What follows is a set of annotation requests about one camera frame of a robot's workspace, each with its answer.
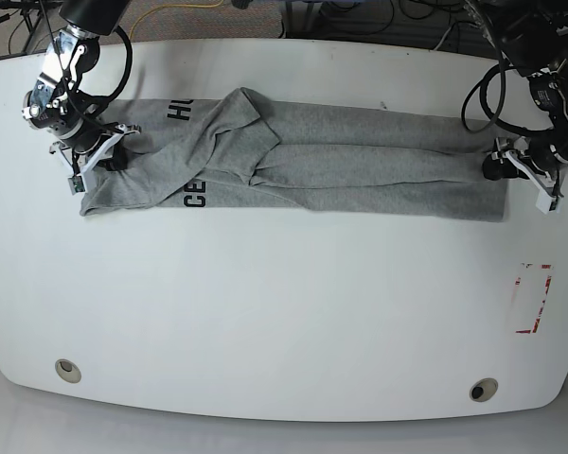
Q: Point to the grey t-shirt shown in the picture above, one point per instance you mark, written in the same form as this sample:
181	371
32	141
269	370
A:
248	151

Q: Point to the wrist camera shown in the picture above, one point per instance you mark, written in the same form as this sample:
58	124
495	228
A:
549	203
76	184

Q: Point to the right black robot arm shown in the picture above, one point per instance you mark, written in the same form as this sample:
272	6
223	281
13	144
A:
57	104

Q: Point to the red tape rectangle marking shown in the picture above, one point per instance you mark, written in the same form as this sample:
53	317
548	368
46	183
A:
529	297

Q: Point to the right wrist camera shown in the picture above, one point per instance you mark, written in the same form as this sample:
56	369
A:
76	184

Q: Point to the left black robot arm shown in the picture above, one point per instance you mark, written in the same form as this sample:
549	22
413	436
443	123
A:
525	37

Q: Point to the left table cable grommet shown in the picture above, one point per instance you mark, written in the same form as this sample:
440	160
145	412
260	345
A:
68	371

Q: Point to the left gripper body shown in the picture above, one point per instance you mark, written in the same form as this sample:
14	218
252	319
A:
542	160

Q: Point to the right table cable grommet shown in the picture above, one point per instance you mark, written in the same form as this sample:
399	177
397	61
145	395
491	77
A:
484	390

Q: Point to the table cable grommet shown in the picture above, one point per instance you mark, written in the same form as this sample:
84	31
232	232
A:
68	371
484	390

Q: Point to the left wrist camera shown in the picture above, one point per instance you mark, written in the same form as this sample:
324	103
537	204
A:
549	203

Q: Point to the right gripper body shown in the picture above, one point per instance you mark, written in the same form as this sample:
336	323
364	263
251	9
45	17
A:
82	155

